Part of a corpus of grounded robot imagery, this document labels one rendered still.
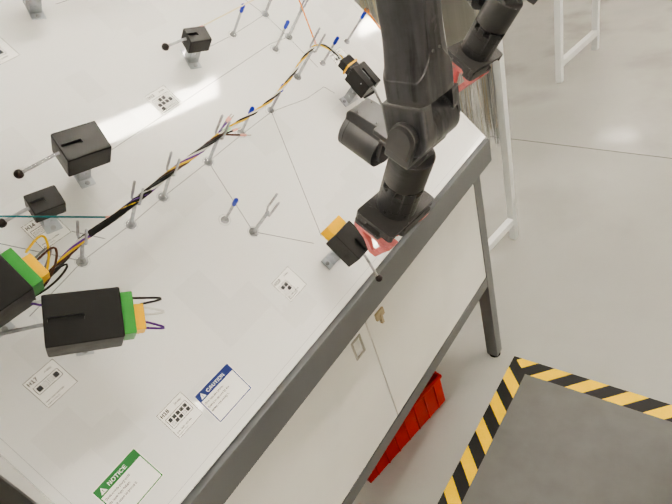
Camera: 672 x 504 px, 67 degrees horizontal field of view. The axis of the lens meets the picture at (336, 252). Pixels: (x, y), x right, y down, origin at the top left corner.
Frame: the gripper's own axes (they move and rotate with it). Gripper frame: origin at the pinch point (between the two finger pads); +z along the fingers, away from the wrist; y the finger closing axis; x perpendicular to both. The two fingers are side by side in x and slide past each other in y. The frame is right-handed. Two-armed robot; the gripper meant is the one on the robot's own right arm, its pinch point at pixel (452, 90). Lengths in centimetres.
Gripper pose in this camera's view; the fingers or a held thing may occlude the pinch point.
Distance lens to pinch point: 104.6
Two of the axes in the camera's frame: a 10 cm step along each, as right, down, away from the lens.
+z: -2.6, 5.1, 8.2
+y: -6.9, 4.9, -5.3
